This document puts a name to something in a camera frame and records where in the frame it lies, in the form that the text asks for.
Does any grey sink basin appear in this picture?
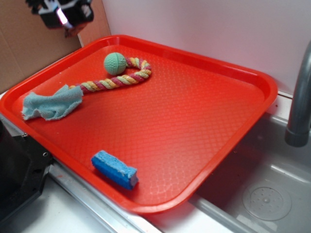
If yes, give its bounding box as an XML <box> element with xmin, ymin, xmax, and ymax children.
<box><xmin>148</xmin><ymin>112</ymin><xmax>311</xmax><ymax>233</ymax></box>

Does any brown wood chip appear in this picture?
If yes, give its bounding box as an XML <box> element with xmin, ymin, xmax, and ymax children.
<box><xmin>64</xmin><ymin>24</ymin><xmax>86</xmax><ymax>38</ymax></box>

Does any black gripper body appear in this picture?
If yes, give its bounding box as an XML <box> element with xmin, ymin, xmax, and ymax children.
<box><xmin>25</xmin><ymin>0</ymin><xmax>94</xmax><ymax>29</ymax></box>

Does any grey metal faucet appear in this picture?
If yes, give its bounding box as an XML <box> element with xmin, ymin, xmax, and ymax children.
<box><xmin>285</xmin><ymin>44</ymin><xmax>311</xmax><ymax>147</ymax></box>

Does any brown cardboard panel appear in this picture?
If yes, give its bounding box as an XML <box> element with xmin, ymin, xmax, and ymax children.
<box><xmin>0</xmin><ymin>0</ymin><xmax>110</xmax><ymax>93</ymax></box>

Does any light blue cloth rag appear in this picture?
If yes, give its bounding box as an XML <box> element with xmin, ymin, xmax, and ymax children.
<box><xmin>21</xmin><ymin>85</ymin><xmax>83</xmax><ymax>121</ymax></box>

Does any blue sponge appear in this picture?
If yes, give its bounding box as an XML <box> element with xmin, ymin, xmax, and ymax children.
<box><xmin>91</xmin><ymin>150</ymin><xmax>138</xmax><ymax>190</ymax></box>

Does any green ball rope toy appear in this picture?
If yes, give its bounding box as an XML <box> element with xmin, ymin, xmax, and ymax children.
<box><xmin>77</xmin><ymin>52</ymin><xmax>152</xmax><ymax>94</ymax></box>

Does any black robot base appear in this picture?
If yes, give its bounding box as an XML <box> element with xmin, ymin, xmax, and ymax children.
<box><xmin>0</xmin><ymin>123</ymin><xmax>52</xmax><ymax>224</ymax></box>

